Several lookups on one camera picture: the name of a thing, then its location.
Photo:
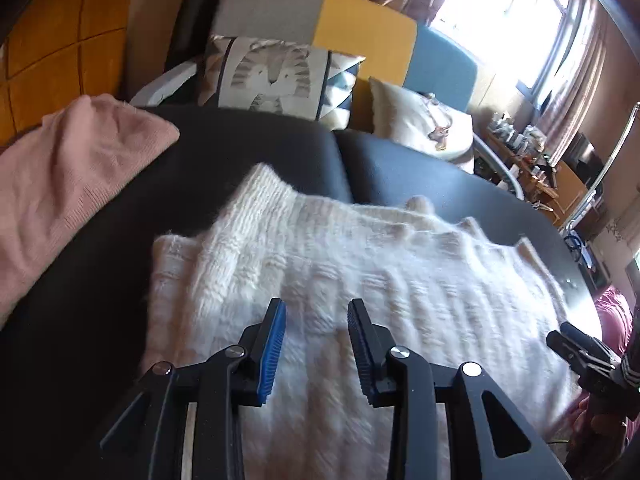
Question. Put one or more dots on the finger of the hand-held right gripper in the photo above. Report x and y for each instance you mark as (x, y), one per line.
(585, 355)

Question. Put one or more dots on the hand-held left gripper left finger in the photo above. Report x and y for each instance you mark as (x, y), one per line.
(272, 355)

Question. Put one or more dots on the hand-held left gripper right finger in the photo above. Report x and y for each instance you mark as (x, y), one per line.
(362, 355)

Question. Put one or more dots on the white knit sweater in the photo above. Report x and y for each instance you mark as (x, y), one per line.
(350, 260)

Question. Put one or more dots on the magenta cloth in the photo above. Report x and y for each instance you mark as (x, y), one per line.
(612, 315)

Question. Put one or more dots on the blue plastic object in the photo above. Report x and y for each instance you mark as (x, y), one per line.
(580, 252)

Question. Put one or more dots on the wooden desk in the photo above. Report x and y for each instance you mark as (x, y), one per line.
(565, 190)

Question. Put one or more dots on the black leather padded bed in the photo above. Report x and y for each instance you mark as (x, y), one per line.
(100, 360)

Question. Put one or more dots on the clutter of small desk containers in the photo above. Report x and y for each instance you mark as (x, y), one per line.
(520, 140)

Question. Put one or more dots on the white deer print pillow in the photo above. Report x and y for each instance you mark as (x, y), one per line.
(400, 110)

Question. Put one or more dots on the pink knit sweater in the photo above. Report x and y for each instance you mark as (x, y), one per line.
(65, 175)

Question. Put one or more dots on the cat print triangle pattern pillow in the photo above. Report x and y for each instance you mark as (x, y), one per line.
(270, 75)

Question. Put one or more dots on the blue yellow grey sofa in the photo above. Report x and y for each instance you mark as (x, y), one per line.
(365, 30)

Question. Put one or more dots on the window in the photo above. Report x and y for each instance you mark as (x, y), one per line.
(500, 15)

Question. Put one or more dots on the black padded object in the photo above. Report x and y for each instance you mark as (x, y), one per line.
(200, 10)

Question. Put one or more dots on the white metal frame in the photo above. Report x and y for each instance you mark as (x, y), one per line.
(612, 160)

